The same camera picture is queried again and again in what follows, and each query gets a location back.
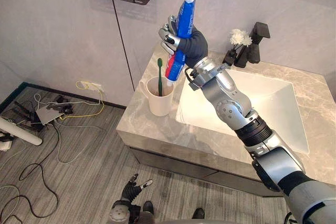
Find grey vanity cabinet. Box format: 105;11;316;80
125;144;286;197

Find green toothbrush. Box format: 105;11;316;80
156;58;163;96

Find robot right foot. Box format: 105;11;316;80
192;208;205;220

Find white flowers in black vase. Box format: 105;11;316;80
229;28;253;68

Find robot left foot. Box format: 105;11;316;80
142;200;154;214

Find blue red toothpaste tube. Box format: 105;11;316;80
165;0;197;82

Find black faucet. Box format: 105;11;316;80
248;22;271;64

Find yellow cable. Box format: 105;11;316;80
59;80;105;120

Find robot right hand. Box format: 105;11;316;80
158;15;209;66

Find grey flat device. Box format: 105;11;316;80
35;105;64;125

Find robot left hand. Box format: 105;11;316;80
121;173;153;202

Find white cup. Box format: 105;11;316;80
139;76;174;116

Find black tripod stand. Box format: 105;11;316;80
0;100;45;130

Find white sink basin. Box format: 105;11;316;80
175;69;310;155

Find black cable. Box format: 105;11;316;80
0;123;60;221

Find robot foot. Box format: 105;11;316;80
192;208;205;220
142;200;154;214

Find white cable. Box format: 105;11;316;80
34;93;111;164

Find white tube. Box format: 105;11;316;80
0;118;43;146

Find black soap dispenser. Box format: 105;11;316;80
222;49;237;70

